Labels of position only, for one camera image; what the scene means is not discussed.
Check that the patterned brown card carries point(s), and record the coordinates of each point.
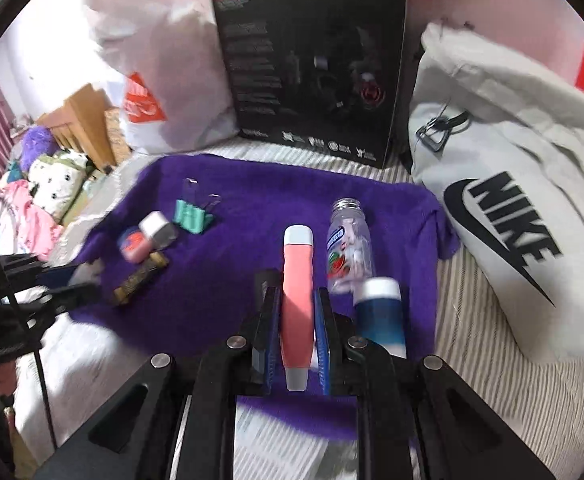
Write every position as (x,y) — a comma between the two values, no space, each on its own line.
(117,135)

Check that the newspaper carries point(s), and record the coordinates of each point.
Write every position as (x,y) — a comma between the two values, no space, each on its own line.
(282,455)

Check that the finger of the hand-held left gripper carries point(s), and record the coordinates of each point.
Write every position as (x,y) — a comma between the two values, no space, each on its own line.
(66,297)
(56,274)

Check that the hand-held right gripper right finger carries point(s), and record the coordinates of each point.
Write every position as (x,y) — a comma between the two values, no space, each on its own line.
(324,340)

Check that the white shopping bag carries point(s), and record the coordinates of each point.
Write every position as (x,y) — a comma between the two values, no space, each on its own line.
(171,60)

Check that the small jar with blue lid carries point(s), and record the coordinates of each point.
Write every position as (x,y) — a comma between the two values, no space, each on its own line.
(134,247)

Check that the grey and white adapter plug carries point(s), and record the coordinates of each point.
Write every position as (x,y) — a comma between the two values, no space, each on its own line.
(159,230)

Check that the brown cardboard box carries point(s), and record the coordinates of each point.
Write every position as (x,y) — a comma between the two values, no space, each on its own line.
(86,120)

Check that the black product box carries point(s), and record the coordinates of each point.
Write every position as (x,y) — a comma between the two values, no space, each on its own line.
(272,85)

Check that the white dotted pillow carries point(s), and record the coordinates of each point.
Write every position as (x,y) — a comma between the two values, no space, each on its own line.
(59,185)

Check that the purple towel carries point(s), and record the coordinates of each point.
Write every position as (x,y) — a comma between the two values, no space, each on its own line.
(242,220)

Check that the black and gold tube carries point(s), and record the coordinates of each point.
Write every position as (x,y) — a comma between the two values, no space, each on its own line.
(139,277)

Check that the green binder clip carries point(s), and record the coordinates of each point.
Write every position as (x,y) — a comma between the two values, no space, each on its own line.
(191,216)

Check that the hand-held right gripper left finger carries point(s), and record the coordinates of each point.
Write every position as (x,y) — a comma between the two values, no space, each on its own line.
(272,345)

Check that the blue and white bottle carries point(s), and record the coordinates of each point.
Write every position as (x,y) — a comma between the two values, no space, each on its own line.
(379,317)

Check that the black rectangular stick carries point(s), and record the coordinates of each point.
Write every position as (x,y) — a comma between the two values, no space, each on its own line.
(268,278)

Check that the pink tube with white ends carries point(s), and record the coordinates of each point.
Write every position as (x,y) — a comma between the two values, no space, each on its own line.
(297,300)

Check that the purple plush toy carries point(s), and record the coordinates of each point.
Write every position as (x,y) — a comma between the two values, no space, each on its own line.
(39,142)

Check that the pink cloth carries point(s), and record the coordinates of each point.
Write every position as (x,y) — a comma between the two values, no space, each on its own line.
(31,225)

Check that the clear plastic bottle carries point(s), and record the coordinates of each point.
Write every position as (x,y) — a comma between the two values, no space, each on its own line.
(349,245)

